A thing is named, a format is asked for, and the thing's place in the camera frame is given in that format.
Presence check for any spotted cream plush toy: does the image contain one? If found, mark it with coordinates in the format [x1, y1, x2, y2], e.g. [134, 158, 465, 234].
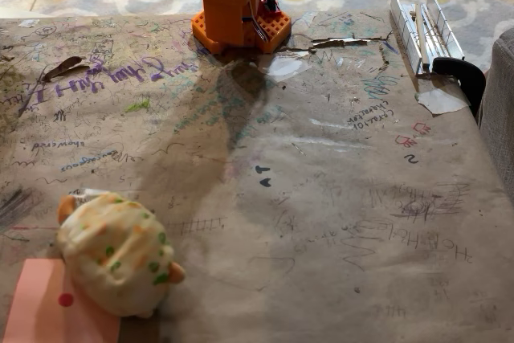
[55, 191, 187, 319]

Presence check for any orange robot arm with base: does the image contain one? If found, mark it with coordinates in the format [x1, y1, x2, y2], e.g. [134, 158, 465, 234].
[191, 0, 292, 55]

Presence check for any clear tape patch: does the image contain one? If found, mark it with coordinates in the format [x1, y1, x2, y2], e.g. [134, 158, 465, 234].
[264, 55, 311, 81]
[414, 84, 471, 116]

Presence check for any scribbled brown paper table cover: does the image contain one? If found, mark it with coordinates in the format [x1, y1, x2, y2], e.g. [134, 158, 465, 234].
[0, 9, 514, 343]

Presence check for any torn brown paper strip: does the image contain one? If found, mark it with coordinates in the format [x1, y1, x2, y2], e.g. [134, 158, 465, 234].
[311, 35, 389, 50]

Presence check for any dried brown leaf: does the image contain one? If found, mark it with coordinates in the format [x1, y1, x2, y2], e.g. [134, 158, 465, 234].
[39, 55, 92, 84]

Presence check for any grey upholstered sofa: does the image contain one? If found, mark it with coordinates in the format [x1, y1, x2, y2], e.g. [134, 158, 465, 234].
[478, 27, 514, 199]

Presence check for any pink paper sheet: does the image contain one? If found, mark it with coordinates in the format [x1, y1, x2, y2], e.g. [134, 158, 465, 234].
[2, 257, 122, 343]

